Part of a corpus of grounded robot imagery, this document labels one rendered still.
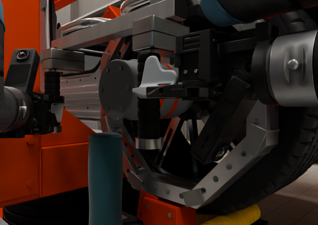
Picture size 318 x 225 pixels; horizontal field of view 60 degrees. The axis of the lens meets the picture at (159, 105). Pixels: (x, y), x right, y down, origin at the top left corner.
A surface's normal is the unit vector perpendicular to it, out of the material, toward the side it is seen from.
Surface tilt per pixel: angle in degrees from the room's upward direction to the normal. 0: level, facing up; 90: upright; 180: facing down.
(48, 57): 90
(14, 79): 59
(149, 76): 90
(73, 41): 90
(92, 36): 90
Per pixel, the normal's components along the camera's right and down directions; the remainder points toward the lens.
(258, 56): -0.65, -0.36
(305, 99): -0.37, 0.85
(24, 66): -0.01, -0.51
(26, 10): 0.72, 0.00
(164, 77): -0.62, 0.00
